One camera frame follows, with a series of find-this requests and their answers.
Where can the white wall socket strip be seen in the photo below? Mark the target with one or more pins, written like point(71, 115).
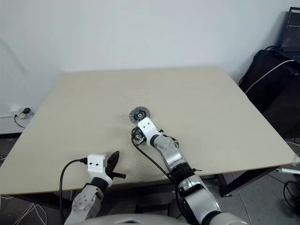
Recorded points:
point(16, 110)

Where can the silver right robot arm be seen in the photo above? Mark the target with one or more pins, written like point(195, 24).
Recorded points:
point(171, 157)

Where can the grey robot torso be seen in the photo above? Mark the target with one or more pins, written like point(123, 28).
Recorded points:
point(140, 219)

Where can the black table frame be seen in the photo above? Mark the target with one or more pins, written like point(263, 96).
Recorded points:
point(225, 185)

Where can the white power strip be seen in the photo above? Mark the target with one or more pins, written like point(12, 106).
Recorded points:
point(289, 170)

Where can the grey motor housing lid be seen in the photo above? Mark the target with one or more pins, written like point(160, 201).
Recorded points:
point(136, 113)

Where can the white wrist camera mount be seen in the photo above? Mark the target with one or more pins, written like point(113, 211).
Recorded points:
point(147, 130)
point(96, 167)

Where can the black open laptop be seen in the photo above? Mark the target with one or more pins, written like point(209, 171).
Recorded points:
point(291, 30)

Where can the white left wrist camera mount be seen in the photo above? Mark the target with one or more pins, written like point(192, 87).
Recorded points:
point(96, 167)

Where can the black charger plug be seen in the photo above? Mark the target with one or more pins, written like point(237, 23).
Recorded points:
point(27, 110)

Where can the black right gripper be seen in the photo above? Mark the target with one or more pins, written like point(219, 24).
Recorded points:
point(136, 133)

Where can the black equipment case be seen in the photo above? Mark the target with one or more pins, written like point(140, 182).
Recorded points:
point(276, 93)

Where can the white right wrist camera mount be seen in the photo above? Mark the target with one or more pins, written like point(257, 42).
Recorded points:
point(147, 130)

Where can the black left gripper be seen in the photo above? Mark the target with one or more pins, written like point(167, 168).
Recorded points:
point(118, 175)

